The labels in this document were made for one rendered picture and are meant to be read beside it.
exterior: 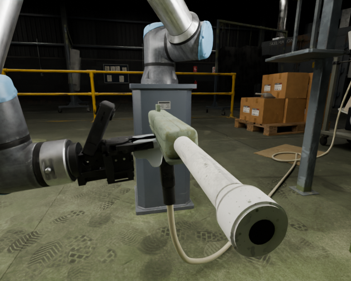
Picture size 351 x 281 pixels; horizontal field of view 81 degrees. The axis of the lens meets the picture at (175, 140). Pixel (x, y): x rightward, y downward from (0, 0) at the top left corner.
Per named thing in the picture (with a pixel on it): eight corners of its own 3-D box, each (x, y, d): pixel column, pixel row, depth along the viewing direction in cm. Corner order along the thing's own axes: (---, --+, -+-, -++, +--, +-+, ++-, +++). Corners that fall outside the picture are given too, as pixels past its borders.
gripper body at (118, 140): (136, 167, 50) (83, 176, 47) (131, 132, 48) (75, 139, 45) (137, 179, 42) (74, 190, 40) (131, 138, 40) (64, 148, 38)
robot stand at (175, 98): (134, 188, 133) (129, 85, 118) (180, 184, 139) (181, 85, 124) (135, 216, 104) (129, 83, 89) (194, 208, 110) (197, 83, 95)
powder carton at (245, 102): (257, 117, 366) (259, 97, 358) (269, 120, 340) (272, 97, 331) (239, 119, 353) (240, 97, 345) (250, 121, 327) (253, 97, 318)
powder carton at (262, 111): (268, 120, 336) (270, 97, 328) (282, 122, 310) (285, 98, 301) (248, 121, 324) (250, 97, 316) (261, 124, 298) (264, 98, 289)
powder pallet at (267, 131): (287, 123, 400) (288, 115, 396) (328, 130, 326) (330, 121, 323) (234, 126, 361) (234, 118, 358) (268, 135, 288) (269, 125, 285)
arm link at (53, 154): (52, 137, 45) (33, 148, 36) (76, 134, 46) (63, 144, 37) (61, 176, 47) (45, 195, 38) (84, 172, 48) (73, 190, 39)
